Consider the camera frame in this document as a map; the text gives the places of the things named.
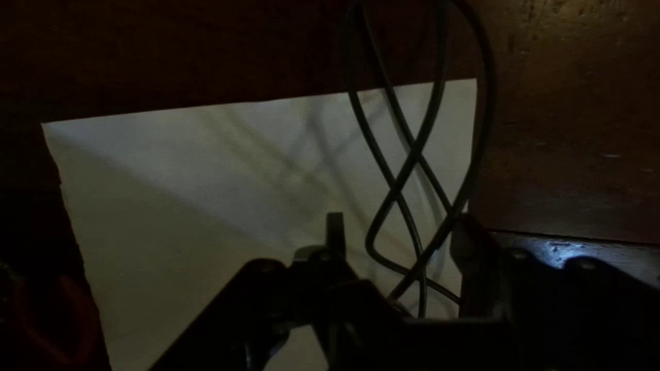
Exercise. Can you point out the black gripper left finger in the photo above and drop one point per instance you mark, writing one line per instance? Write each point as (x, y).
(335, 239)

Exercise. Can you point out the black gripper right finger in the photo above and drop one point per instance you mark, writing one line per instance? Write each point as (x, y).
(474, 259)

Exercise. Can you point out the dark wooden cabinet desk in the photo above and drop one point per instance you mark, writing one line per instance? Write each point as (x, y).
(585, 138)

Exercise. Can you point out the white paper sheet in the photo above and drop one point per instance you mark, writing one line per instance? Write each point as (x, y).
(207, 208)

